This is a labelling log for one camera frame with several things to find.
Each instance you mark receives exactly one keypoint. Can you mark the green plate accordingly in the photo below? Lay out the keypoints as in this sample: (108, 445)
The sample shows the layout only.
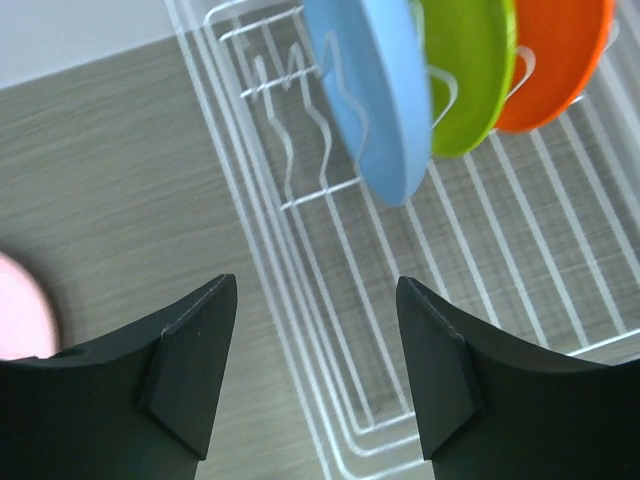
(470, 48)

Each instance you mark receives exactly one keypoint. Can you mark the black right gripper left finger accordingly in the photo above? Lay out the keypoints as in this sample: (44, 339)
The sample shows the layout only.
(136, 403)

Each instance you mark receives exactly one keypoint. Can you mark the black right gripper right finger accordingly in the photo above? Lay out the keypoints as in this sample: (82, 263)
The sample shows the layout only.
(490, 405)

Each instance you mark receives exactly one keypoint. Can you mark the blue plate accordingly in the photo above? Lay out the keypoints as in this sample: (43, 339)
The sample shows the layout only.
(374, 76)

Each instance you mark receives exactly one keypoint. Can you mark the white wire dish rack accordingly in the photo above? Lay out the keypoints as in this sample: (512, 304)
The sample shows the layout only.
(537, 232)

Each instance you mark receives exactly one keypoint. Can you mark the orange plate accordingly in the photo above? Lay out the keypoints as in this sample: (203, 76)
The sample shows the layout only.
(566, 39)

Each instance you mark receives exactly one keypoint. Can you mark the pink plate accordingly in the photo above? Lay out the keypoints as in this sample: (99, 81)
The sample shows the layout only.
(29, 327)

